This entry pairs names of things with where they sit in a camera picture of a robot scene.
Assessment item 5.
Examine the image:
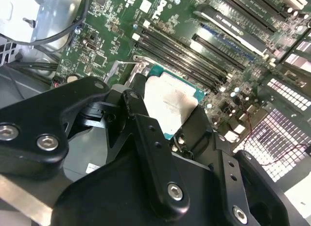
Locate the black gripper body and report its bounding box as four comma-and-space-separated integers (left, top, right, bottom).
52, 150, 226, 226

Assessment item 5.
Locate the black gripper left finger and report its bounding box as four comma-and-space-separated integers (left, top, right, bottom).
0, 73, 190, 221

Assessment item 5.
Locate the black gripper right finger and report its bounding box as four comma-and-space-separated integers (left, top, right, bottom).
181, 105, 304, 226

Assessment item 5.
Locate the silver CPU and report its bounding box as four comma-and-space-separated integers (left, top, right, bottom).
143, 65, 207, 141

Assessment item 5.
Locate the thin metal locking lever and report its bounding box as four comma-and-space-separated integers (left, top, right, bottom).
113, 61, 144, 66

